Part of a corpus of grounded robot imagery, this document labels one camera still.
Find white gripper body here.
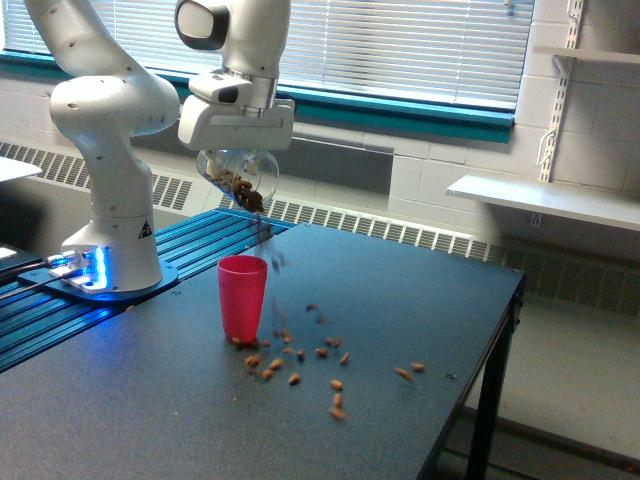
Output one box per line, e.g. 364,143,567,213
178,72,295,151

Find clear plastic cup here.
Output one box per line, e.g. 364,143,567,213
196,149,279,214

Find brown nuts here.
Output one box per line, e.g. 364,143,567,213
216,170,264,213

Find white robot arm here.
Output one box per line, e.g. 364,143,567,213
26,1,295,297

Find teal window sill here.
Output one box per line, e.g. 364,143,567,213
1,50,515,144

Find pink plastic cup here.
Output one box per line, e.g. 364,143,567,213
218,255,268,343

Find white side table corner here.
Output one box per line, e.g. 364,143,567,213
0,157,42,183

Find white window blinds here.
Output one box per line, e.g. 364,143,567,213
1,1,534,111

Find spilled nut centre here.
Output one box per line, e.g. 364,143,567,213
288,373,301,386

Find blue ribbed aluminium platform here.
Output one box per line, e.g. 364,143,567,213
1,209,293,371

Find spilled nut lower middle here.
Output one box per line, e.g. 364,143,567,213
330,379,344,391

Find spilled nut bottom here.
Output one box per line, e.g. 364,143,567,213
330,407,346,420

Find spilled nut right blurred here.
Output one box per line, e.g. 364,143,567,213
394,368,413,382

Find black table leg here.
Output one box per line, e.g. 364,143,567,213
465,278,526,480

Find black cable lower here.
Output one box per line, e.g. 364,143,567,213
0,275,64,301

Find black cable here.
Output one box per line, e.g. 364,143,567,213
0,275,64,301
0,257,52,277

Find black cable upper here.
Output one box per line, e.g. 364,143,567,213
0,257,52,277

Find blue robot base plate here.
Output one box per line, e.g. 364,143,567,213
40,262,179,305

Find white shelf rail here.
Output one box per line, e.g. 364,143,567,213
536,0,584,183

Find white wall shelf upper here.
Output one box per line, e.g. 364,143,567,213
533,46,640,65

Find white wall shelf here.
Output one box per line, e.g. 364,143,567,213
446,175,639,231
533,46,640,65

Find white wall shelf lower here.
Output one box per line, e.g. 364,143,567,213
446,175,639,231

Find wall radiator grille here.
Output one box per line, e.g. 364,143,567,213
1,141,639,316

